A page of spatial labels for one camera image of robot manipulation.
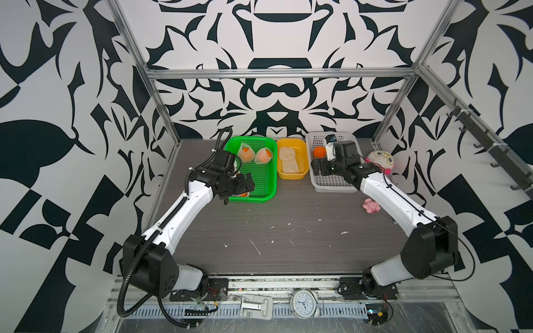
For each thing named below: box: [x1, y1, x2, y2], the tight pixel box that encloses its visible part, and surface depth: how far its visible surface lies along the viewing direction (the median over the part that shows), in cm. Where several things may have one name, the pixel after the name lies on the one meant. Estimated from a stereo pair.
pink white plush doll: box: [365, 149, 396, 176], surface depth 105 cm
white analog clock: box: [288, 289, 320, 320], surface depth 70 cm
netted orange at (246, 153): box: [237, 142, 256, 164], surface depth 108 cm
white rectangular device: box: [239, 294, 274, 320], surface depth 71 cm
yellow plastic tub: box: [276, 138, 310, 180], surface depth 110 cm
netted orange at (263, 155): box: [254, 147, 273, 165], surface depth 107 cm
